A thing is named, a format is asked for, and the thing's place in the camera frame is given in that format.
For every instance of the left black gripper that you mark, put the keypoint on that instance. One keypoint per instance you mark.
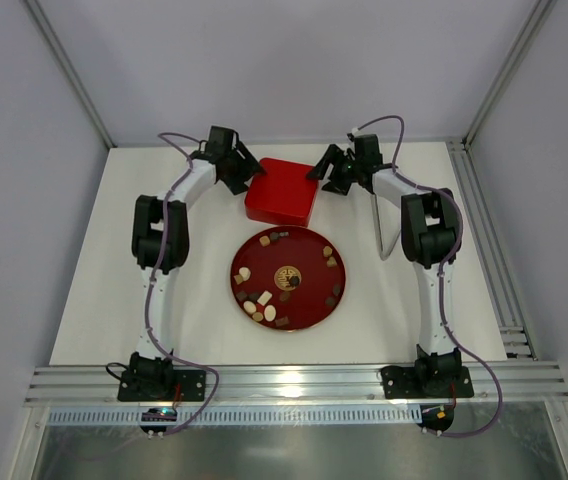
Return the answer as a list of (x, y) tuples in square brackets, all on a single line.
[(237, 167)]

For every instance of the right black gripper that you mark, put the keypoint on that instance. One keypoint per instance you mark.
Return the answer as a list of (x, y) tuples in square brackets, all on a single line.
[(337, 170)]

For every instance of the red square box lid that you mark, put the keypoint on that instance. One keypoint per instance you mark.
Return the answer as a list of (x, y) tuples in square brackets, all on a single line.
[(283, 179)]

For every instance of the steel tongs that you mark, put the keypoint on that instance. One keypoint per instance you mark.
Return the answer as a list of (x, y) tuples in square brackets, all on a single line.
[(385, 247)]

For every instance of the red square chocolate box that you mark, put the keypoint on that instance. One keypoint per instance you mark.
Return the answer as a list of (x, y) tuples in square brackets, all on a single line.
[(296, 211)]

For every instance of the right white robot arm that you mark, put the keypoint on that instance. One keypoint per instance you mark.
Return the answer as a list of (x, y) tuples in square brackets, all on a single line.
[(431, 230)]

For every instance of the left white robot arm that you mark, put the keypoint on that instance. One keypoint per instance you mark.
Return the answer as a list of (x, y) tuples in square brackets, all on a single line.
[(160, 245)]

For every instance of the white heart chocolate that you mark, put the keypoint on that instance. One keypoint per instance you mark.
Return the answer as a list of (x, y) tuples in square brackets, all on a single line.
[(245, 273)]

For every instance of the white rectangular chocolate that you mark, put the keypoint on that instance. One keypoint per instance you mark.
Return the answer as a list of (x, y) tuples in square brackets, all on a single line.
[(264, 298)]

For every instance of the white spiral round chocolate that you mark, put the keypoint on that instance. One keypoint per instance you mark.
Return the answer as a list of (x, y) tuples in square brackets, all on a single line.
[(249, 306)]

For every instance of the white oval chocolate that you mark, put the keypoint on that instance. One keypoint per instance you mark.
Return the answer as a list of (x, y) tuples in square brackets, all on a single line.
[(269, 313)]

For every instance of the brown striped square chocolate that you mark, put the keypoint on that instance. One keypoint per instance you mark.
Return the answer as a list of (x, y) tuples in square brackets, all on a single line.
[(281, 322)]

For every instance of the round red lacquer plate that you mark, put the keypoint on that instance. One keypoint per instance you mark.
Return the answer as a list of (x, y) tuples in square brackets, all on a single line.
[(287, 278)]

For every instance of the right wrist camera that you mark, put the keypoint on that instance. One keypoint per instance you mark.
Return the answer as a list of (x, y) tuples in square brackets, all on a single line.
[(354, 132)]

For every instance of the perforated cable duct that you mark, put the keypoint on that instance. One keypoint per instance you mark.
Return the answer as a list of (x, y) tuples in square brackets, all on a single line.
[(237, 415)]

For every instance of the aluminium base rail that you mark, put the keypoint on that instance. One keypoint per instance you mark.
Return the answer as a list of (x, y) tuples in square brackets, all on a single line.
[(511, 380)]

